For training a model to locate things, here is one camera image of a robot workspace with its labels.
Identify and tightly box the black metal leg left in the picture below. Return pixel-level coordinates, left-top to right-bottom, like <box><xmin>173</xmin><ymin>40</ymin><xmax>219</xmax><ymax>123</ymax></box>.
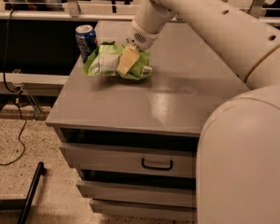
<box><xmin>17</xmin><ymin>161</ymin><xmax>46</xmax><ymax>224</ymax></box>

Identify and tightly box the grey drawer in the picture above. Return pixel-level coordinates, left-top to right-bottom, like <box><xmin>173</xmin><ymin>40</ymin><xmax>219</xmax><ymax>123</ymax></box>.
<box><xmin>77</xmin><ymin>180</ymin><xmax>196</xmax><ymax>208</ymax></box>
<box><xmin>90</xmin><ymin>200</ymin><xmax>197</xmax><ymax>222</ymax></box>
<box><xmin>60</xmin><ymin>143</ymin><xmax>196</xmax><ymax>178</ymax></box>

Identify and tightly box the blue pepsi can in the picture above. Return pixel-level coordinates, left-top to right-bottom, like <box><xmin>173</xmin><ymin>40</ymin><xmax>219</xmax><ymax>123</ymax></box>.
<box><xmin>76</xmin><ymin>24</ymin><xmax>97</xmax><ymax>63</ymax></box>

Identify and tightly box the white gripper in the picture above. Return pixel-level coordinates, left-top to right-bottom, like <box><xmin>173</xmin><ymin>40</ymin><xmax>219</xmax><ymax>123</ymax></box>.
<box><xmin>117</xmin><ymin>19</ymin><xmax>160</xmax><ymax>75</ymax></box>

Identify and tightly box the metal railing bracket left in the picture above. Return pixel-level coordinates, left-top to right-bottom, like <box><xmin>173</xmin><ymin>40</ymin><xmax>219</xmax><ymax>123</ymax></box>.
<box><xmin>66</xmin><ymin>0</ymin><xmax>80</xmax><ymax>17</ymax></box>

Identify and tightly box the black drawer handle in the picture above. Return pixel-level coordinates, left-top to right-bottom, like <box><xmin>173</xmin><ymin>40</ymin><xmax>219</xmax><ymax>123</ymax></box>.
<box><xmin>141</xmin><ymin>158</ymin><xmax>174</xmax><ymax>171</ymax></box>

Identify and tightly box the middle grey drawer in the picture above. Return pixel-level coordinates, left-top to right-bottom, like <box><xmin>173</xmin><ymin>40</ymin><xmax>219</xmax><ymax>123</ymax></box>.
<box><xmin>77</xmin><ymin>180</ymin><xmax>196</xmax><ymax>208</ymax></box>

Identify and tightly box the bottom grey drawer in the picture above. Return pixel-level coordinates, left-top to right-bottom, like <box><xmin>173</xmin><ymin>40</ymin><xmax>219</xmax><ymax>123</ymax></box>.
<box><xmin>90</xmin><ymin>200</ymin><xmax>197</xmax><ymax>222</ymax></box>

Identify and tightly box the grey drawer cabinet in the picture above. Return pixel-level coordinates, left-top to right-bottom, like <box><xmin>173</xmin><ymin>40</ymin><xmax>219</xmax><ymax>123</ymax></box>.
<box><xmin>45</xmin><ymin>21</ymin><xmax>250</xmax><ymax>224</ymax></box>

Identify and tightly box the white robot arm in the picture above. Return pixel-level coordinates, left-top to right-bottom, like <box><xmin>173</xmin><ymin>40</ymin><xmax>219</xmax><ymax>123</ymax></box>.
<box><xmin>127</xmin><ymin>0</ymin><xmax>280</xmax><ymax>224</ymax></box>

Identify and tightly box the green rice chip bag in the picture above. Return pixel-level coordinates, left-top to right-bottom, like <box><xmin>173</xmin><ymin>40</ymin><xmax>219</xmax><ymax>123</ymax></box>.
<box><xmin>82</xmin><ymin>42</ymin><xmax>153</xmax><ymax>80</ymax></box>

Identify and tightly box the metal railing bracket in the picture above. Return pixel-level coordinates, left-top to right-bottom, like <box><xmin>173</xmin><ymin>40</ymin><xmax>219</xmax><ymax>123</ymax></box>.
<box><xmin>248</xmin><ymin>0</ymin><xmax>265</xmax><ymax>18</ymax></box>
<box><xmin>66</xmin><ymin>0</ymin><xmax>80</xmax><ymax>17</ymax></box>

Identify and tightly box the metal railing bracket right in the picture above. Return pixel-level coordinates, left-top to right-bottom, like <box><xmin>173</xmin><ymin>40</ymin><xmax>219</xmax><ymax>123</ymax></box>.
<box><xmin>248</xmin><ymin>0</ymin><xmax>265</xmax><ymax>18</ymax></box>

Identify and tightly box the top grey drawer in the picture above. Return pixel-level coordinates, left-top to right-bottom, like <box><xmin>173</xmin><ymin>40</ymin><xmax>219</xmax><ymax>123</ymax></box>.
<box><xmin>60</xmin><ymin>143</ymin><xmax>196</xmax><ymax>178</ymax></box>

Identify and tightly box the black power cable left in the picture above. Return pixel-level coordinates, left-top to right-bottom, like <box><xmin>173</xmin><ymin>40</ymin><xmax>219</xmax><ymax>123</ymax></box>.
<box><xmin>0</xmin><ymin>10</ymin><xmax>28</xmax><ymax>167</ymax></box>

